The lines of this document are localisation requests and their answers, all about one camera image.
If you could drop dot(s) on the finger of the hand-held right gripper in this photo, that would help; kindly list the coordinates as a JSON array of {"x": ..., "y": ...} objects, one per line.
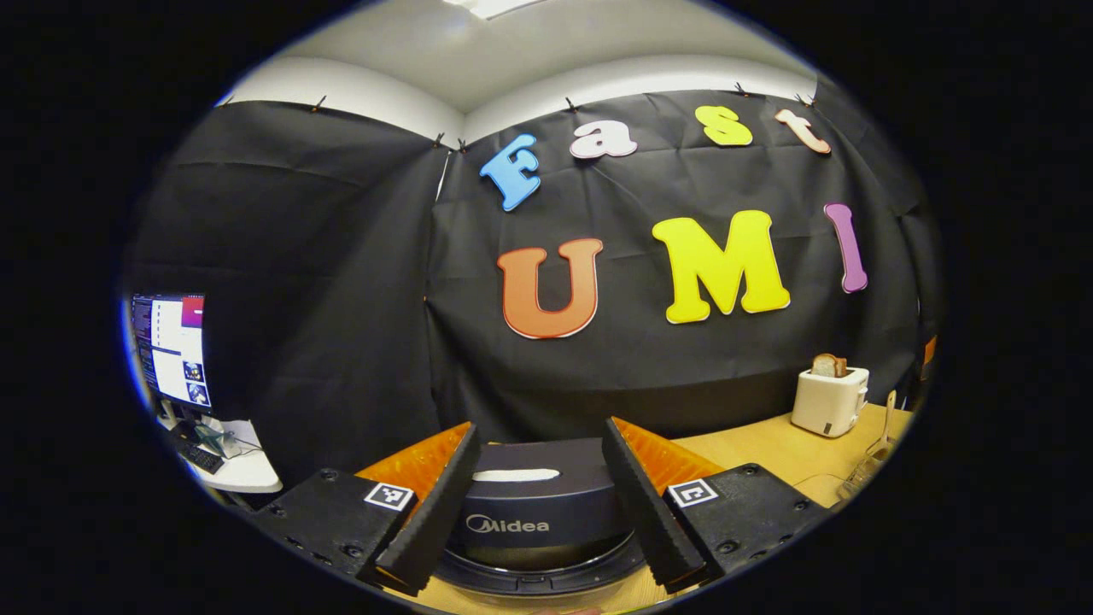
[{"x": 931, "y": 352}]

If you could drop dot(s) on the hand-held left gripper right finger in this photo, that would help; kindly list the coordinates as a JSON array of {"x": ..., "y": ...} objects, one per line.
[{"x": 653, "y": 521}]

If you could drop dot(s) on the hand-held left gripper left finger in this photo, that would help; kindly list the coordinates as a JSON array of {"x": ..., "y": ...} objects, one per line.
[{"x": 431, "y": 521}]

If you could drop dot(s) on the black silver rice cooker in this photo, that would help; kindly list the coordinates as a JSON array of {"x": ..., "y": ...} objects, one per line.
[{"x": 538, "y": 495}]

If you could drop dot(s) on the pale bread slice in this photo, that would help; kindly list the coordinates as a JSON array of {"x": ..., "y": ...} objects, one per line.
[{"x": 823, "y": 366}]

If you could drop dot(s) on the white toaster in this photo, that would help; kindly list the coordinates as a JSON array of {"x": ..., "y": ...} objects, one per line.
[{"x": 828, "y": 401}]

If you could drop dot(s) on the clear plastic container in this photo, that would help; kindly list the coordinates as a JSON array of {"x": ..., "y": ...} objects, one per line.
[{"x": 824, "y": 491}]

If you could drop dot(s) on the white side table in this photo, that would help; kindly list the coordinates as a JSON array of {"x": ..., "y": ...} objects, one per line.
[{"x": 252, "y": 470}]

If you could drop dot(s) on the clear plastic bag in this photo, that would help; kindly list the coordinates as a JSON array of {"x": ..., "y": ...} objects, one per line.
[{"x": 212, "y": 440}]

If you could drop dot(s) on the black keyboard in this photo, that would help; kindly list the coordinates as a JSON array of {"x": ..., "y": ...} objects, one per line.
[{"x": 201, "y": 457}]

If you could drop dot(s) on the black backdrop cloth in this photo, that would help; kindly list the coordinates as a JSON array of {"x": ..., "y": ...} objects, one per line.
[{"x": 341, "y": 273}]

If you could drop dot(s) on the computer monitor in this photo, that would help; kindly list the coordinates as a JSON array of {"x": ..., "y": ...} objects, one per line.
[{"x": 171, "y": 350}]

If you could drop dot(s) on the ceiling light panel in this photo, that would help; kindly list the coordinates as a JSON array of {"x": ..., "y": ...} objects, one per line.
[{"x": 495, "y": 6}]

